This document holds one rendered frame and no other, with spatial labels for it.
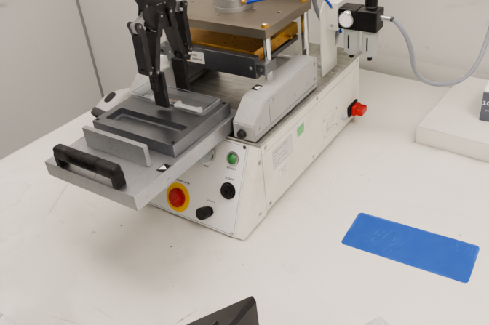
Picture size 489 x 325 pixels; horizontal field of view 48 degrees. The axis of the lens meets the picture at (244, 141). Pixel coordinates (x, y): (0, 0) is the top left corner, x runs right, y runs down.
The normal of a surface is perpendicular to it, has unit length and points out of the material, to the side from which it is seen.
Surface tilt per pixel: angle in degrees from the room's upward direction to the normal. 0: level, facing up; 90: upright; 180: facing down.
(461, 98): 0
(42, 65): 90
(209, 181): 65
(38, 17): 90
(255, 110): 40
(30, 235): 0
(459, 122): 0
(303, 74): 90
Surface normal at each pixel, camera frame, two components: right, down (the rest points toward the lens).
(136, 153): -0.55, 0.49
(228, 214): -0.54, 0.09
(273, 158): 0.83, 0.23
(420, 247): -0.10, -0.84
